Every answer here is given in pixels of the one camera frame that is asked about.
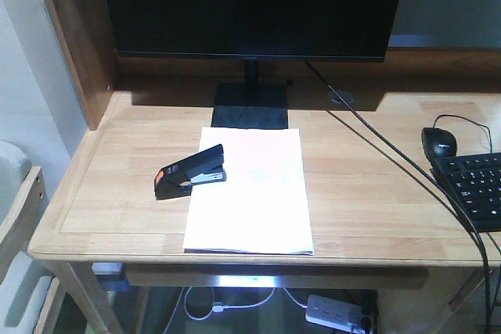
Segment black computer keyboard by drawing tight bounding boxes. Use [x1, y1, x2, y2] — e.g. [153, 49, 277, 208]
[431, 153, 500, 232]

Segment wooden chair grey cushion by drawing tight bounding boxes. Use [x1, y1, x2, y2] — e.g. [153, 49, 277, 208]
[1, 141, 64, 333]

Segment black orange stapler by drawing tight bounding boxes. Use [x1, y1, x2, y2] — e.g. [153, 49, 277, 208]
[154, 144, 227, 200]

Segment black monitor cable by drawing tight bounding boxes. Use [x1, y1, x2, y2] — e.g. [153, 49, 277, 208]
[305, 60, 492, 334]

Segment white power strip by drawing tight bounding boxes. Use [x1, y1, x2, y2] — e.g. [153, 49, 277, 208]
[305, 294, 374, 333]

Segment black computer mouse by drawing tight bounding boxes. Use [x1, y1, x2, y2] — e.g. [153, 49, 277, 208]
[421, 127, 457, 162]

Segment wooden desk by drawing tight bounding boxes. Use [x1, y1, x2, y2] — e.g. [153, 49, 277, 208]
[28, 0, 500, 333]

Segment black monitor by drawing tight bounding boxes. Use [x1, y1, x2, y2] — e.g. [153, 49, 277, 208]
[106, 0, 399, 129]

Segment white paper sheets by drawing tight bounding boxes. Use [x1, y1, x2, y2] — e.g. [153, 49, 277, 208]
[182, 127, 314, 255]

